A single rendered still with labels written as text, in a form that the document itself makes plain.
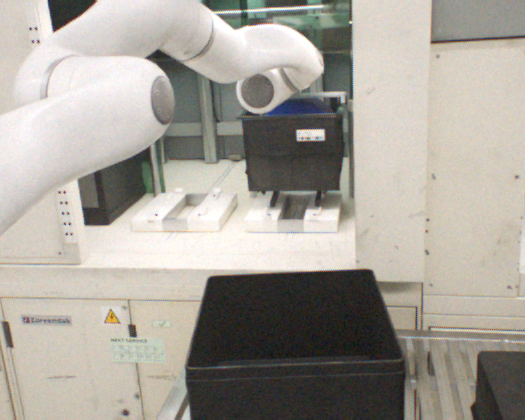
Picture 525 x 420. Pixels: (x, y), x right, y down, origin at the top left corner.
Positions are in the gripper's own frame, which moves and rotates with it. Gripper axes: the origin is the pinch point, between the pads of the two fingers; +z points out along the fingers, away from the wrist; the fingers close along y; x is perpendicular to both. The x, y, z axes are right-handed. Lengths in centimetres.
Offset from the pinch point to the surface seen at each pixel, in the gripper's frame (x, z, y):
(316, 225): -32.4, -12.2, 6.5
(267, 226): -32.7, -13.1, -4.5
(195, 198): -32.1, 4.5, -28.1
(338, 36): 6.4, 18.1, 8.2
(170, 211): -31.4, -8.5, -29.7
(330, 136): -13.2, -7.9, 9.5
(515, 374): -35, -60, 41
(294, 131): -11.9, -8.6, 1.7
